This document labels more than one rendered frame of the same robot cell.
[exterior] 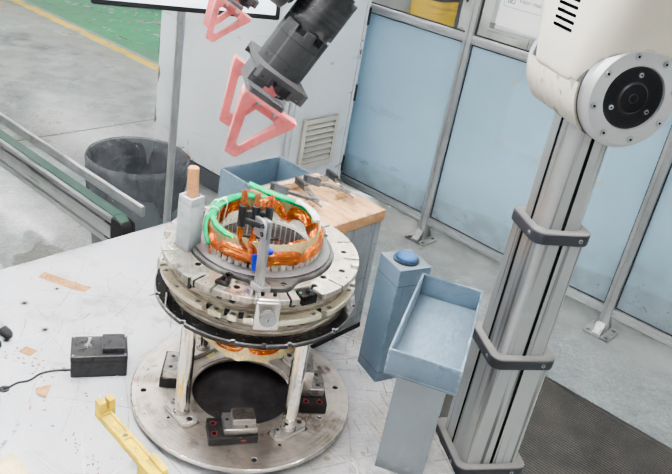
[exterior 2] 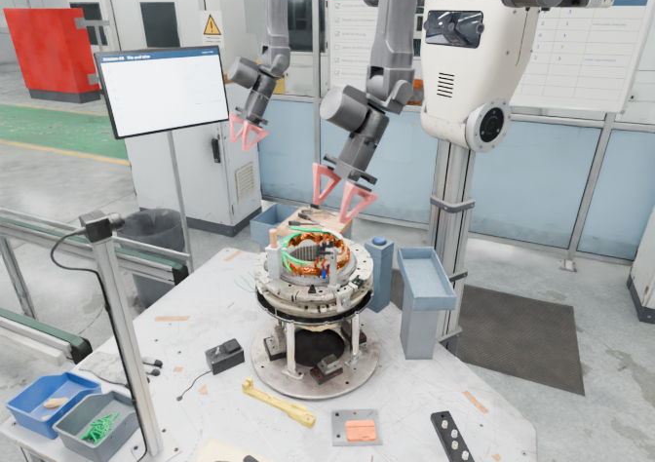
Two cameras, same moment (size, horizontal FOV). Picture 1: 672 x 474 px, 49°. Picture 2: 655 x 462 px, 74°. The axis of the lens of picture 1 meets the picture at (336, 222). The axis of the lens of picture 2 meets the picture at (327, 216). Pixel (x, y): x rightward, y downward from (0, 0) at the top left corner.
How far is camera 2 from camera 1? 0.34 m
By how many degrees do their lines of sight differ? 13
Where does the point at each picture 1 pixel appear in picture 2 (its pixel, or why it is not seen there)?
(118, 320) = (218, 329)
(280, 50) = (356, 156)
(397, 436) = (416, 340)
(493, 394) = not seen: hidden behind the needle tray
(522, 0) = (342, 72)
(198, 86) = (161, 168)
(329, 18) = (380, 131)
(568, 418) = not seen: hidden behind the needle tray
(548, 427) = not seen: hidden behind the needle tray
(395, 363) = (419, 303)
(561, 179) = (457, 175)
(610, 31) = (478, 94)
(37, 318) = (170, 347)
